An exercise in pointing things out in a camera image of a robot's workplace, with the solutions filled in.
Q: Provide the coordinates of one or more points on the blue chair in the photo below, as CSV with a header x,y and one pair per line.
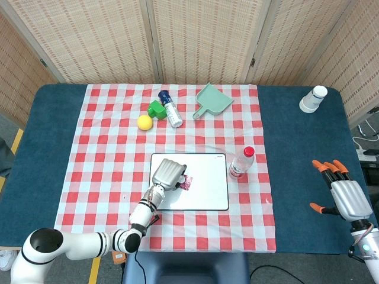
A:
x,y
183,266

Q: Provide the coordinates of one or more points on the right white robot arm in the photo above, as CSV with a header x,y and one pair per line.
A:
x,y
370,251

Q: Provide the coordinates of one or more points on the white board black rim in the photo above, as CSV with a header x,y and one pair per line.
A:
x,y
207,195

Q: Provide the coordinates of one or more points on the metal screen hinge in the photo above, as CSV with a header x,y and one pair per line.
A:
x,y
253,62
43,62

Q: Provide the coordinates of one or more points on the dark blue table cover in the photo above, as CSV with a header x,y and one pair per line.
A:
x,y
296,148

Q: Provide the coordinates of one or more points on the white power strip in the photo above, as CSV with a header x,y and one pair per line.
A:
x,y
362,156

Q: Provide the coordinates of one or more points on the clear bottle red cap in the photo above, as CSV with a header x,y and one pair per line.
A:
x,y
240,165

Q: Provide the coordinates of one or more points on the woven folding screen panel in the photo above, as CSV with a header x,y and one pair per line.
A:
x,y
14,74
204,38
296,38
355,65
89,38

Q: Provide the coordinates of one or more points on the green toy block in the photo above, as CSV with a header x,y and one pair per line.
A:
x,y
157,109

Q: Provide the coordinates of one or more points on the red white checkered tablecloth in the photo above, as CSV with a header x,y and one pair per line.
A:
x,y
207,136

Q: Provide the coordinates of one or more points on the white paper cup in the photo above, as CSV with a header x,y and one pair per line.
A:
x,y
312,100

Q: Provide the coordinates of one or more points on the white can blue cap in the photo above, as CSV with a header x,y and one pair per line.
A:
x,y
171,112

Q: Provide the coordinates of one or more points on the small orange box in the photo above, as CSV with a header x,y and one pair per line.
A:
x,y
118,258

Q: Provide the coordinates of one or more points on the yellow ball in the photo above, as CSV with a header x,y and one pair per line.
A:
x,y
145,122

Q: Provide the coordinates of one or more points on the white shoe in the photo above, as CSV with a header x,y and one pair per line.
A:
x,y
6,260

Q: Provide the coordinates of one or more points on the pale green dustpan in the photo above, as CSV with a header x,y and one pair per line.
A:
x,y
214,100

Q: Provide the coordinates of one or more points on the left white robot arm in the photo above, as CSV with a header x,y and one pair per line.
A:
x,y
83,242

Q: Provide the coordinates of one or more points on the right orange-tipped robot hand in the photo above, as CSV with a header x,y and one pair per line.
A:
x,y
350,199

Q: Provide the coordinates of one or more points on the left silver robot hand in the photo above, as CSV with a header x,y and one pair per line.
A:
x,y
167,174

